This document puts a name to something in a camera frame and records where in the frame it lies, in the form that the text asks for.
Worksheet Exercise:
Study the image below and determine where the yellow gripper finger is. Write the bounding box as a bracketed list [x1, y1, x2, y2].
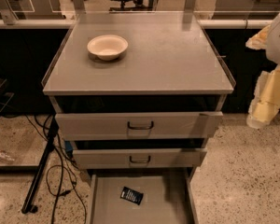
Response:
[245, 25, 270, 50]
[246, 64, 280, 129]

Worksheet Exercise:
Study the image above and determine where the blue rxbar wrapper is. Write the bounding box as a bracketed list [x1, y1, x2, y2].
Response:
[120, 187, 144, 205]

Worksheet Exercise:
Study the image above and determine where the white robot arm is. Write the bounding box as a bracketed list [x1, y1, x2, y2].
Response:
[245, 13, 280, 129]

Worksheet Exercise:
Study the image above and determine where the grey drawer cabinet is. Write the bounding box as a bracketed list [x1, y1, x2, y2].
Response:
[41, 11, 237, 224]

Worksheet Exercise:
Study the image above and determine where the bottom open grey drawer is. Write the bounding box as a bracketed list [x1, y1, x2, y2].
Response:
[87, 168, 198, 224]

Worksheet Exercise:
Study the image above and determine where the top grey drawer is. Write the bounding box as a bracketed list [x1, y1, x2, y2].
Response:
[55, 112, 223, 141]

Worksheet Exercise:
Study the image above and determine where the middle grey drawer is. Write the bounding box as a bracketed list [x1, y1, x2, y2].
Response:
[73, 148, 206, 169]

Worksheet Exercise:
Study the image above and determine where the white bowl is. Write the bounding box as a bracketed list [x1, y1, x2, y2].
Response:
[87, 35, 129, 61]

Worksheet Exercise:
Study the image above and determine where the clear plastic bottle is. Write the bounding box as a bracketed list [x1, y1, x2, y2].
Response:
[0, 149, 15, 163]

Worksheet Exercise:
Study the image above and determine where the white horizontal rail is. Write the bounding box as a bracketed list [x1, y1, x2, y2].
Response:
[0, 20, 273, 29]

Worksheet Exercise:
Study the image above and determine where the black floor cable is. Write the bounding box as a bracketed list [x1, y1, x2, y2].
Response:
[24, 114, 88, 224]

